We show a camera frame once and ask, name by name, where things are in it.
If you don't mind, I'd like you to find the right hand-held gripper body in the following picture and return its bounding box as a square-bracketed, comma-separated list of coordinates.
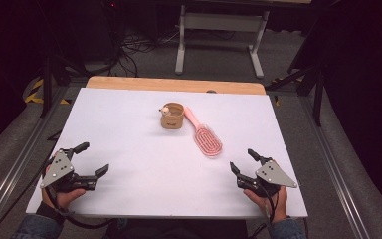
[236, 156, 298, 199]

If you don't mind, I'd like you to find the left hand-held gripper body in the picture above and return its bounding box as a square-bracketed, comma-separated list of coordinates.
[39, 147, 99, 194]

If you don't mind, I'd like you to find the pink hairbrush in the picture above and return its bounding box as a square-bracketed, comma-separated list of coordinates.
[182, 106, 224, 157]

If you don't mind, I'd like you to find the tan round cup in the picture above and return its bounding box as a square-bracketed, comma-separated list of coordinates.
[158, 102, 186, 130]

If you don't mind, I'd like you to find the person's left hand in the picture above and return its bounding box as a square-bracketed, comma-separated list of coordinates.
[42, 188, 88, 211]

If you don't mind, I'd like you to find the person's right hand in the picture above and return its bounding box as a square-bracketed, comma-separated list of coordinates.
[243, 186, 289, 224]

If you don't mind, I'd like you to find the black wristband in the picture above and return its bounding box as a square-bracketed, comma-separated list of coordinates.
[35, 201, 67, 224]

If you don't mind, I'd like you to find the white board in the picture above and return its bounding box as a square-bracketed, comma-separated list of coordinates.
[25, 87, 308, 220]

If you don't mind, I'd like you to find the yellow black hazard tape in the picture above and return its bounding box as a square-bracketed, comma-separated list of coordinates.
[24, 78, 72, 106]
[271, 77, 305, 108]

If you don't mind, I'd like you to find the black metal stand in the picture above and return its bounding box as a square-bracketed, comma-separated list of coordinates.
[267, 64, 326, 127]
[39, 55, 93, 119]

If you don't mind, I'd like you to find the person's dark lap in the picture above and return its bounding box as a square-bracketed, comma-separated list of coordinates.
[104, 218, 249, 239]

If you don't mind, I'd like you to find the wooden table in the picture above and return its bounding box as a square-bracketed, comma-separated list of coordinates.
[86, 75, 267, 96]

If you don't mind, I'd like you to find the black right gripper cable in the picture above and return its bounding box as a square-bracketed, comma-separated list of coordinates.
[248, 185, 280, 239]

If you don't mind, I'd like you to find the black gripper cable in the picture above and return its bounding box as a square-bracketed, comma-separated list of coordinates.
[248, 185, 280, 239]
[43, 185, 117, 231]

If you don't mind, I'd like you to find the aluminium rail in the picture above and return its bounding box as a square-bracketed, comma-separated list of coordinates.
[298, 96, 372, 239]
[0, 87, 70, 239]

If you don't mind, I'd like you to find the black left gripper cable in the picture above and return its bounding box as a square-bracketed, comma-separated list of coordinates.
[43, 185, 117, 231]

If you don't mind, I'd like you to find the tangle of black floor cables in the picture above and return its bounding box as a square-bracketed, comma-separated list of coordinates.
[110, 28, 182, 78]

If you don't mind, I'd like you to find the white desk frame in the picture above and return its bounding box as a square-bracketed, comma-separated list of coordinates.
[174, 0, 312, 80]

